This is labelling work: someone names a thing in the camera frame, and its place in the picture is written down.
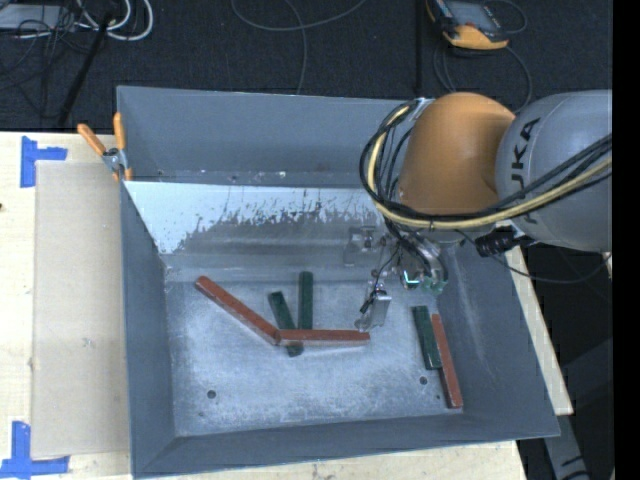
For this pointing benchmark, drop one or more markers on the red-brown flat block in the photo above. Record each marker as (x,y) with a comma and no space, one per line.
(447,368)
(325,337)
(235,309)

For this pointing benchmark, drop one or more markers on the grey metal bin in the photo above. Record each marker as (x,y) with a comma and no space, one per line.
(320,393)

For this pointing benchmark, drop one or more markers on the dark green flat block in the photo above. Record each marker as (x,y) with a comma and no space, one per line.
(305,298)
(426,338)
(283,315)

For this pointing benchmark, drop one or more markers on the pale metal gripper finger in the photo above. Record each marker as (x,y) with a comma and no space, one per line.
(379,310)
(371,298)

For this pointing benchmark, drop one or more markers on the black cylinder on white bracket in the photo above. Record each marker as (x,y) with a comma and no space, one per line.
(495,243)

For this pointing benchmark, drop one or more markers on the pale wood flat board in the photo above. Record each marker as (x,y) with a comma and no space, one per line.
(80,308)

